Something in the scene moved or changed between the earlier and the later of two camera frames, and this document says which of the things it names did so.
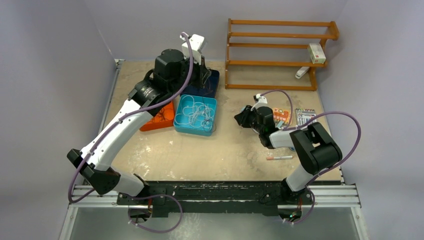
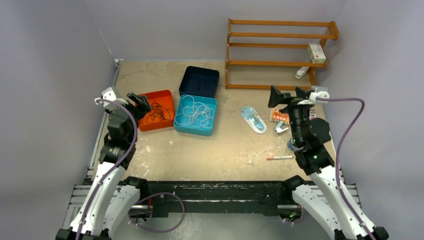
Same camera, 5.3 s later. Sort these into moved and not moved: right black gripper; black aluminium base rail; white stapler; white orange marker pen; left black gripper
Moved: right black gripper; left black gripper
Not moved: black aluminium base rail; white orange marker pen; white stapler
